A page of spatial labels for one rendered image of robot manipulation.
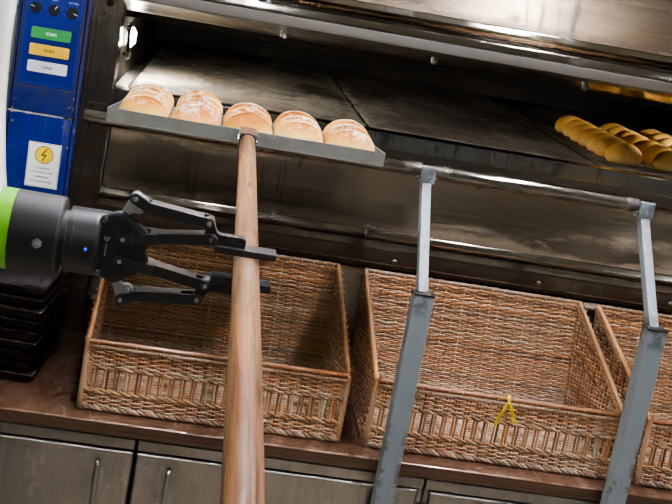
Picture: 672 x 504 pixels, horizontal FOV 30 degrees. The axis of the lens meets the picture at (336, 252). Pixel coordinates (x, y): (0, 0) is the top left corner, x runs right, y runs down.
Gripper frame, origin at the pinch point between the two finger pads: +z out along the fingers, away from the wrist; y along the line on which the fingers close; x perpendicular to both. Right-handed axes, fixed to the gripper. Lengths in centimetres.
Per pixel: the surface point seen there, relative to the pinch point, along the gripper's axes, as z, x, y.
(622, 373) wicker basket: 94, -127, 43
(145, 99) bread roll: -20, -107, -3
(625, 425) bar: 86, -96, 44
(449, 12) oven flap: 43, -154, -29
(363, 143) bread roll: 23, -106, -2
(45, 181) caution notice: -43, -152, 26
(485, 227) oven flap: 62, -155, 20
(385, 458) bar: 38, -95, 59
